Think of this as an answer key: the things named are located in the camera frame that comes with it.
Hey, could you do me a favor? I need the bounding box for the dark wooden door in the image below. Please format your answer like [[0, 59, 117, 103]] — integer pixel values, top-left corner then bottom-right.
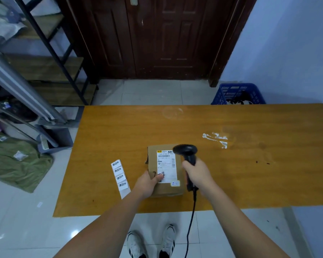
[[62, 0, 241, 80]]

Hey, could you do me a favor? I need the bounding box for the person's left forearm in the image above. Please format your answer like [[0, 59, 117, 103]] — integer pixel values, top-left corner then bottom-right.
[[53, 189, 151, 258]]

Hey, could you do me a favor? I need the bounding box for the black metal shelf rack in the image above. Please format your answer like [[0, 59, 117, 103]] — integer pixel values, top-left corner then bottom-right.
[[0, 0, 99, 106]]

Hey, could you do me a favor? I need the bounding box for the black scanner cable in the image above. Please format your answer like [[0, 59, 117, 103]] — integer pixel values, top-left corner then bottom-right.
[[183, 187, 198, 258]]

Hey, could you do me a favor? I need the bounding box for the grey dustpan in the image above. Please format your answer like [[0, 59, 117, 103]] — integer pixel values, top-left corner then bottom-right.
[[36, 123, 74, 154]]

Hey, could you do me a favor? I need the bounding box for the black barcode scanner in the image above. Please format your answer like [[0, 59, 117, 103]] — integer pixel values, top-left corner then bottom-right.
[[172, 144, 199, 193]]

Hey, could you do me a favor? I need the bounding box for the brown cardboard parcel box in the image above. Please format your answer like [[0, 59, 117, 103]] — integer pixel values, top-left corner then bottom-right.
[[146, 144, 185, 198]]

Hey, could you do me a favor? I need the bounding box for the white tape residue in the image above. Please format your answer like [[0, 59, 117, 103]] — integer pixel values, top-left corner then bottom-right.
[[202, 132, 229, 150]]

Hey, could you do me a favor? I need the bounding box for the person's left hand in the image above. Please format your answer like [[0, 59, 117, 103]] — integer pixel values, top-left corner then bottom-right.
[[131, 170, 165, 199]]

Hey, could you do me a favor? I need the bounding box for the white cloth bundle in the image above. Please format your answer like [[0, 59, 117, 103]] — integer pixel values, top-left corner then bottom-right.
[[0, 0, 27, 41]]

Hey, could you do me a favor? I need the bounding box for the person's right white shoe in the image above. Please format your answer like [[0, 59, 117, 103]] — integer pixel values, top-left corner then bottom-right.
[[158, 224, 176, 258]]

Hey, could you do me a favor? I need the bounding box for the person's left white shoe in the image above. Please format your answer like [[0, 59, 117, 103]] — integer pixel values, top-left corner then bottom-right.
[[126, 230, 149, 258]]

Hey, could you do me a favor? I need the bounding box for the person's white shoe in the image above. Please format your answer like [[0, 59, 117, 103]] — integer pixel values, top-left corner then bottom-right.
[[126, 230, 149, 258], [158, 224, 176, 258]]

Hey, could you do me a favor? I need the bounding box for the person's right hand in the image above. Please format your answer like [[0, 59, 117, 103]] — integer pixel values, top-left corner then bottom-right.
[[182, 158, 217, 197]]

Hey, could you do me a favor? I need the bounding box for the blue plastic crate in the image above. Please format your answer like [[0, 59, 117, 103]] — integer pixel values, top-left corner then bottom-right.
[[211, 83, 266, 105]]

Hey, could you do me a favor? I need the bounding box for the dark wooden door frame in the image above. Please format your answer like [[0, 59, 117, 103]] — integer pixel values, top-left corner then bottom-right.
[[208, 0, 259, 88]]

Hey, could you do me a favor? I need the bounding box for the person's right forearm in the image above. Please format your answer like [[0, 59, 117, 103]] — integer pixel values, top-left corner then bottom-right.
[[198, 183, 290, 258]]

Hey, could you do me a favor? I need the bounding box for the silver metal pole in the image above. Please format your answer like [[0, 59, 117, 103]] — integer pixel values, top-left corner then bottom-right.
[[0, 50, 67, 124]]

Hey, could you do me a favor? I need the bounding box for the strip of white label stickers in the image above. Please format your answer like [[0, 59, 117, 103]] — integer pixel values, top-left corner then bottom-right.
[[110, 159, 131, 200]]

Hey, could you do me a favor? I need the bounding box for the green fabric bag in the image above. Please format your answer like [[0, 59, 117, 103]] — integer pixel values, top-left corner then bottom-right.
[[0, 132, 54, 194]]

